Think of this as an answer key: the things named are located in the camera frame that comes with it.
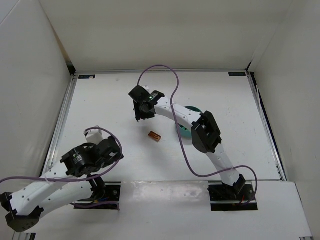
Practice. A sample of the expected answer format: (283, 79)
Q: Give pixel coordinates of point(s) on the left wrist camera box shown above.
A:
(93, 136)

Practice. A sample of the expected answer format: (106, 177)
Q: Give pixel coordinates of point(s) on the orange lego plate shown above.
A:
(156, 137)

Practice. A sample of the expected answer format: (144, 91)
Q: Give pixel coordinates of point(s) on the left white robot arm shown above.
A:
(74, 177)

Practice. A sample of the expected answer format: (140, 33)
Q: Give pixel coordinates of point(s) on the teal divided round container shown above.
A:
(186, 115)

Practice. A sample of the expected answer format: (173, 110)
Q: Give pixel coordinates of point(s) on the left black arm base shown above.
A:
(105, 195)

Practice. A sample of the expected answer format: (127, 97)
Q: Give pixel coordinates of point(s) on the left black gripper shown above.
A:
(110, 149)

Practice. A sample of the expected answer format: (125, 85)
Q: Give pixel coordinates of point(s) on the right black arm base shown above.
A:
(223, 201)

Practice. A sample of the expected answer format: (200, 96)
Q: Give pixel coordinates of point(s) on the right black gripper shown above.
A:
(139, 104)

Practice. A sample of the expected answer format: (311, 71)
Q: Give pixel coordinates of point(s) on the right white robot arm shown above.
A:
(205, 133)

